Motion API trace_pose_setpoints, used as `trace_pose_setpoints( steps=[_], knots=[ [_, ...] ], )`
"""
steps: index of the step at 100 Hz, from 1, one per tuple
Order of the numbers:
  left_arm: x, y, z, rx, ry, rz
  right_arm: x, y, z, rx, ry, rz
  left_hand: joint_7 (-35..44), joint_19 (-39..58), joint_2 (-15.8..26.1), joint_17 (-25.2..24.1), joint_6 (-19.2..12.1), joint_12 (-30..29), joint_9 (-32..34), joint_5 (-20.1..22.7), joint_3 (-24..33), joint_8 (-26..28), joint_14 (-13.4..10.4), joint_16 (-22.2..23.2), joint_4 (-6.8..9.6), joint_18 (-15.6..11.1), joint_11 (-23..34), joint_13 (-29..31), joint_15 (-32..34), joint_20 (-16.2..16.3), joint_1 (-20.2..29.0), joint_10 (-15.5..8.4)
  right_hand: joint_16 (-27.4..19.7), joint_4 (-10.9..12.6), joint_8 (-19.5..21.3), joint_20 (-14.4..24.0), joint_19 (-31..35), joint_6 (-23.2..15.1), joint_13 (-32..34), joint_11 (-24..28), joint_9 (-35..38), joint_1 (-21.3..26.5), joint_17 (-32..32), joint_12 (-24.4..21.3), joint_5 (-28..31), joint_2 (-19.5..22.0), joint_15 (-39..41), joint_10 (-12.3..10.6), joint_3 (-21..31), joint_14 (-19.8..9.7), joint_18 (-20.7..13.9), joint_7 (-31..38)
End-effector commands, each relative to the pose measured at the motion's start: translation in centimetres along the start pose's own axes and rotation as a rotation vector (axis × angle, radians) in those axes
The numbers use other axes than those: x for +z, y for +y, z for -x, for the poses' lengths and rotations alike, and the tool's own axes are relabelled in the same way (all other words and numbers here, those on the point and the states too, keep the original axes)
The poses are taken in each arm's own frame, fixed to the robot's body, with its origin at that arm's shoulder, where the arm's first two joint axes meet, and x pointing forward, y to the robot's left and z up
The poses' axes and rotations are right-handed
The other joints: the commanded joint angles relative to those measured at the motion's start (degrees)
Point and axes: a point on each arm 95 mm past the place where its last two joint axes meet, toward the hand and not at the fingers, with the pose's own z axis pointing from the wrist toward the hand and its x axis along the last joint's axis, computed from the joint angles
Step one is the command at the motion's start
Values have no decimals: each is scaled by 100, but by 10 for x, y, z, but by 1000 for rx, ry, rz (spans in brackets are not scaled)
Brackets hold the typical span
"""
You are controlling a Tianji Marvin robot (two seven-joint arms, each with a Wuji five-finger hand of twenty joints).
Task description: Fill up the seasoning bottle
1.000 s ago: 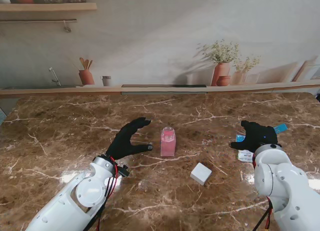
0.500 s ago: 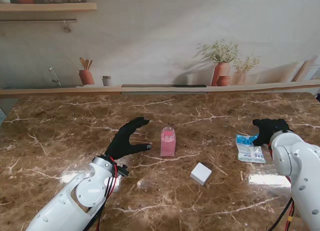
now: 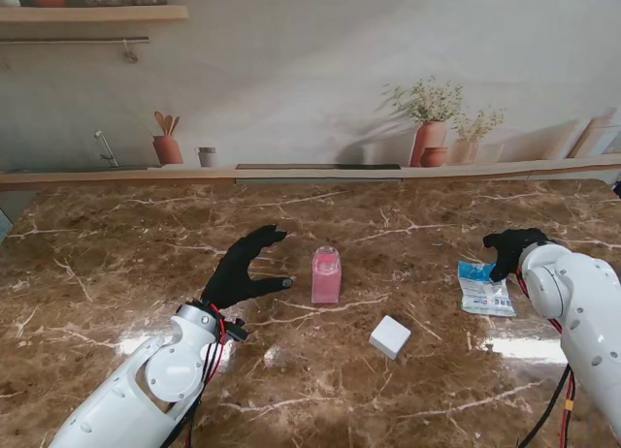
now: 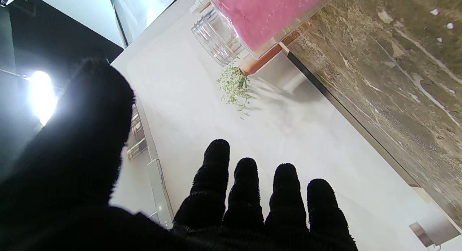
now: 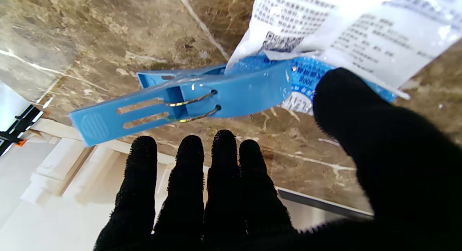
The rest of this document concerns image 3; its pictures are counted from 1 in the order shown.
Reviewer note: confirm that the metal faucet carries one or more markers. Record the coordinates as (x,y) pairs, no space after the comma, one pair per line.
(107,150)

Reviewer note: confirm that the pink seasoning bottle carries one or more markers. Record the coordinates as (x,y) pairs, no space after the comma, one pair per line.
(326,283)

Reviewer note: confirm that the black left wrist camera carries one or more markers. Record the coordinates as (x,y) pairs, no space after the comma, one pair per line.
(236,330)

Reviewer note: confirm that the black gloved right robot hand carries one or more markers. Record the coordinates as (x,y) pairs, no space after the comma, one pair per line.
(509,249)

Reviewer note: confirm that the terracotta utensil pot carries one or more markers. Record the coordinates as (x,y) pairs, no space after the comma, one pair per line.
(168,150)

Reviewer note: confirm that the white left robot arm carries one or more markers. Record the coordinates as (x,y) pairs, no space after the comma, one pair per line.
(145,385)

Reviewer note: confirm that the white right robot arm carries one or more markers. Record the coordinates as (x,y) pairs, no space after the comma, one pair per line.
(582,312)

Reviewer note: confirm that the blue white seasoning bag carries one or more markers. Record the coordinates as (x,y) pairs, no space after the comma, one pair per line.
(485,295)

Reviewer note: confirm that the pale vase with flowers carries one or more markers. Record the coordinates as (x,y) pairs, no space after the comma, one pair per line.
(468,147)

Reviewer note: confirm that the wooden wall shelf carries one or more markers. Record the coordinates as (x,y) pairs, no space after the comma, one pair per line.
(97,14)

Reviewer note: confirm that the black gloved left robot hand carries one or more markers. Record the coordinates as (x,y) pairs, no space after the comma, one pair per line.
(233,278)

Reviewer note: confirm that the terracotta vase with flowers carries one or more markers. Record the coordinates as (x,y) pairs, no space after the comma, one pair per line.
(427,137)

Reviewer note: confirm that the small round terracotta pot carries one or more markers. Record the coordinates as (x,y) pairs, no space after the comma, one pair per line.
(434,157)

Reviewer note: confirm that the white square bottle cap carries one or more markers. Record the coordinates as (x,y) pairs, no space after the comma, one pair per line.
(390,336)

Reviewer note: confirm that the metal hanging rail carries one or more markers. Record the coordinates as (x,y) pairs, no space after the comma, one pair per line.
(73,40)

